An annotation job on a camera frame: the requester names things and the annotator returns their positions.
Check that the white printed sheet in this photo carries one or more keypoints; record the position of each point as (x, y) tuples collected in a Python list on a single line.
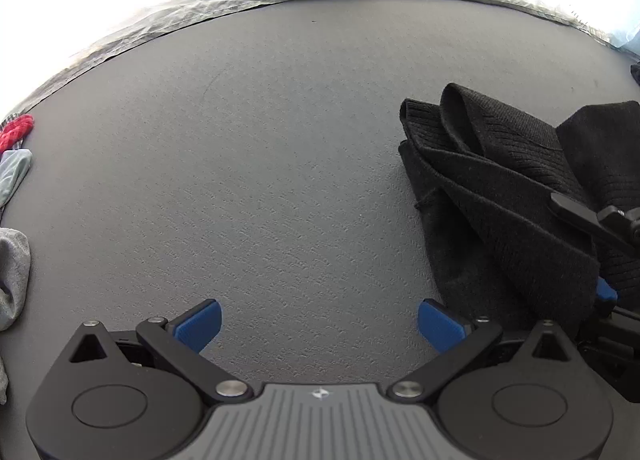
[(125, 35)]

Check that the black knit sweater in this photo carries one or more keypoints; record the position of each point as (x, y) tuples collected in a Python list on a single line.
[(500, 190)]

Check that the light blue garment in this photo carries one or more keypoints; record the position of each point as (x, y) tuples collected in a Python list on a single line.
[(12, 170)]

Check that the folded black pants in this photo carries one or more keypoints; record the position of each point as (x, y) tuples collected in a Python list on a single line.
[(636, 75)]

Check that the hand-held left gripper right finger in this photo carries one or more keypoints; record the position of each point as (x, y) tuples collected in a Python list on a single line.
[(440, 325)]

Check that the grey garment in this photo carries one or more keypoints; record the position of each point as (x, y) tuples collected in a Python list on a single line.
[(12, 270)]

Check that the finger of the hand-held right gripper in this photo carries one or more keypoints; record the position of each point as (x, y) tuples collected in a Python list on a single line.
[(575, 207), (606, 290)]

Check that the red garment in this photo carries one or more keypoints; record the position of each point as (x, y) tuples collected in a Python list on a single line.
[(15, 130)]

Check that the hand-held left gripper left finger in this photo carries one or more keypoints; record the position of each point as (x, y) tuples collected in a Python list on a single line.
[(197, 325)]

